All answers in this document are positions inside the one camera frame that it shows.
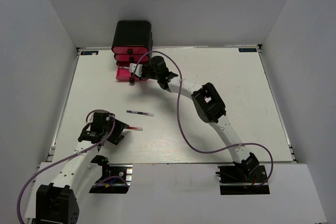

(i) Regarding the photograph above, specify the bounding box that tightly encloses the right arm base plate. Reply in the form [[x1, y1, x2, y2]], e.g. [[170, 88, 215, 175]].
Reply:
[[215, 165, 270, 195]]

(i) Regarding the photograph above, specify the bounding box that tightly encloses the left blue table label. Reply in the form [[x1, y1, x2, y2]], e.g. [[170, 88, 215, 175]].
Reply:
[[80, 50, 99, 56]]

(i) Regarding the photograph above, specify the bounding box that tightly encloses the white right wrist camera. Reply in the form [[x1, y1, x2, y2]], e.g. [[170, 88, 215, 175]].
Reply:
[[129, 63, 143, 78]]

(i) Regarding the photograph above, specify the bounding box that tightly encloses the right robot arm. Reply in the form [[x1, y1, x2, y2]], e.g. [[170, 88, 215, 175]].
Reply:
[[133, 56, 259, 182]]

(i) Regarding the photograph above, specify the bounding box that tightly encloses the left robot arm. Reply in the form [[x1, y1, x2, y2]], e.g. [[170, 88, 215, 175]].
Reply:
[[35, 110, 129, 223]]

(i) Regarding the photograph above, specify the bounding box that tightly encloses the red pen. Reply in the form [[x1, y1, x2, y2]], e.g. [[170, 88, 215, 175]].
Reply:
[[125, 126, 143, 131]]

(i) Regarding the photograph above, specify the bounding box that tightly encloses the black drawer cabinet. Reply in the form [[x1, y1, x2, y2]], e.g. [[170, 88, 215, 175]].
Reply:
[[111, 20, 152, 54]]

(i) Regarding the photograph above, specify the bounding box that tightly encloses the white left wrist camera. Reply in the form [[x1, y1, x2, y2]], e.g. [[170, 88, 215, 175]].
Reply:
[[86, 112, 94, 124]]

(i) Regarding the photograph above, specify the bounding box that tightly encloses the blue table label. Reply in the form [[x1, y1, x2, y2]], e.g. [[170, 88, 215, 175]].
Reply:
[[80, 50, 99, 56], [238, 48, 257, 52]]

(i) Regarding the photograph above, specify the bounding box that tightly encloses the right blue table label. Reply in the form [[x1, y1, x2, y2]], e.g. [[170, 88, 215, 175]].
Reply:
[[238, 48, 257, 52]]

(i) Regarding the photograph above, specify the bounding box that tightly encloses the pink middle drawer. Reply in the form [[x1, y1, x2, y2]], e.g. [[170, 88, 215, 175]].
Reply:
[[114, 54, 142, 62]]

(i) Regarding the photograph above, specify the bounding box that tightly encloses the pink top drawer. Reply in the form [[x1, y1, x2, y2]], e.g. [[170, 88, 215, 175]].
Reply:
[[111, 46, 149, 55]]

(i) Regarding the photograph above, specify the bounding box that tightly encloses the purple pen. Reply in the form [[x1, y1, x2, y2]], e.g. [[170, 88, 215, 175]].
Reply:
[[126, 110, 154, 117]]

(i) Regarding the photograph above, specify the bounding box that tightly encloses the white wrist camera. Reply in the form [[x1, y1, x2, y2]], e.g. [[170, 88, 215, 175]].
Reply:
[[129, 63, 143, 78], [86, 112, 94, 124]]

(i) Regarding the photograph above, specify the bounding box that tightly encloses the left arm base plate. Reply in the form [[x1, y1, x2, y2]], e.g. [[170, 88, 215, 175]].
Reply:
[[89, 155, 133, 194]]

